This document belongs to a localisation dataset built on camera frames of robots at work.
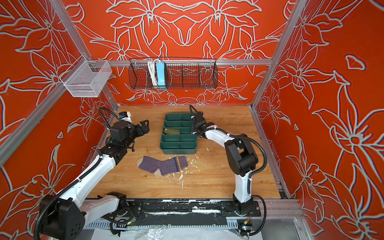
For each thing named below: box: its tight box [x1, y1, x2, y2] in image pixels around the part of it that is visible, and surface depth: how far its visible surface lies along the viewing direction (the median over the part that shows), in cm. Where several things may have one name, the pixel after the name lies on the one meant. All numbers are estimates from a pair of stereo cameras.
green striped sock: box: [163, 128, 180, 135], surface depth 97 cm
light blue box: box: [156, 62, 166, 86], surface depth 91 cm
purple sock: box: [136, 156, 189, 178], surface depth 89 cm
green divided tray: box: [160, 112, 197, 155], surface depth 100 cm
